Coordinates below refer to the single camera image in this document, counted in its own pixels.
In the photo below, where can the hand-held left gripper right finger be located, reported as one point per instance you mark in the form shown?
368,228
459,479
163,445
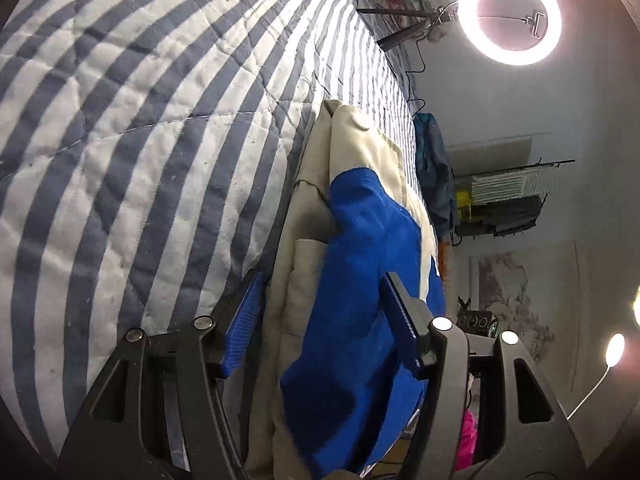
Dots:
400,320

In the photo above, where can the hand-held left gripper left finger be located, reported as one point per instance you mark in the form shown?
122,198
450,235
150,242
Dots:
242,320

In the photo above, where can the beige and blue jacket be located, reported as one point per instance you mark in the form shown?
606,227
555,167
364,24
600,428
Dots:
360,335

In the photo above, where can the dark blue clothes pile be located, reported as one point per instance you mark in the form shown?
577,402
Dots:
435,170

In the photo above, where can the black metal clothes rack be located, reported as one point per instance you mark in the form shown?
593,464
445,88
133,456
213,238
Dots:
555,162

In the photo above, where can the dark hanging garments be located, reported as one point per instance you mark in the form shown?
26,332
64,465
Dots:
500,220

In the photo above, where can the pink cloth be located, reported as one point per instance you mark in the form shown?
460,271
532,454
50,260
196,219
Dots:
469,435

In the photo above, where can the yellow box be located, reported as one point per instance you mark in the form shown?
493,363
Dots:
462,205

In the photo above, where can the striped hanging towel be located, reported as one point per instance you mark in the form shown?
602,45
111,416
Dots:
505,187

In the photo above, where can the white gooseneck lamp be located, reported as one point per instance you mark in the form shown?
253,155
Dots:
615,350

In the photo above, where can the blue striped bed cover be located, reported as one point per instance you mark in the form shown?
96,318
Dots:
150,135

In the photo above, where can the black tripod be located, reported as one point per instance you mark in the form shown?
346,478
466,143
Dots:
400,37

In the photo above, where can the phone holder clamp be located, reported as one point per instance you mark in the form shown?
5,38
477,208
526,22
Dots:
536,22

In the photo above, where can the pale patterned wall poster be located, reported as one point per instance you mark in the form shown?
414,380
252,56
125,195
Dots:
520,300

